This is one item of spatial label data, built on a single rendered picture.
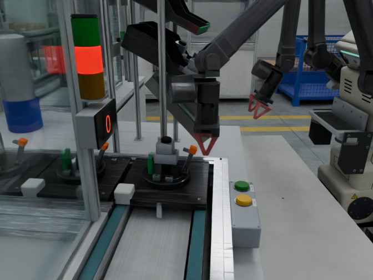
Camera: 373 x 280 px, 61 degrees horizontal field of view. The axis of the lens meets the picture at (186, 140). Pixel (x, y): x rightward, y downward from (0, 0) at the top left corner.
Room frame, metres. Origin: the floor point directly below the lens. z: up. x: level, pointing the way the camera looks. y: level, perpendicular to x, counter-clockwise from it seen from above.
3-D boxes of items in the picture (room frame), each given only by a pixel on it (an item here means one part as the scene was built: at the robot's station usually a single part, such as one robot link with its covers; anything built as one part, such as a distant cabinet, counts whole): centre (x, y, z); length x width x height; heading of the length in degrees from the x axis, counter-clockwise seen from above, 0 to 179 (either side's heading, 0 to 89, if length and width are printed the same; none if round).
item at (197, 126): (0.80, -0.05, 1.17); 0.10 x 0.07 x 0.07; 175
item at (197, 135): (0.81, -0.05, 1.10); 0.07 x 0.07 x 0.09; 85
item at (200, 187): (0.81, 0.06, 0.96); 0.24 x 0.24 x 0.02; 85
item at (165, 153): (0.81, 0.07, 1.06); 0.08 x 0.04 x 0.07; 83
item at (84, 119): (0.63, 0.19, 1.29); 0.12 x 0.05 x 0.25; 175
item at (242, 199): (0.70, -0.15, 0.96); 0.04 x 0.04 x 0.02
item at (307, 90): (5.16, -2.21, 0.49); 1.26 x 0.87 x 0.98; 95
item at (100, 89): (0.63, 0.19, 1.28); 0.05 x 0.05 x 0.05
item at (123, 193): (0.72, 0.16, 0.97); 0.05 x 0.05 x 0.04; 85
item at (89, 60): (0.63, 0.19, 1.33); 0.05 x 0.05 x 0.05
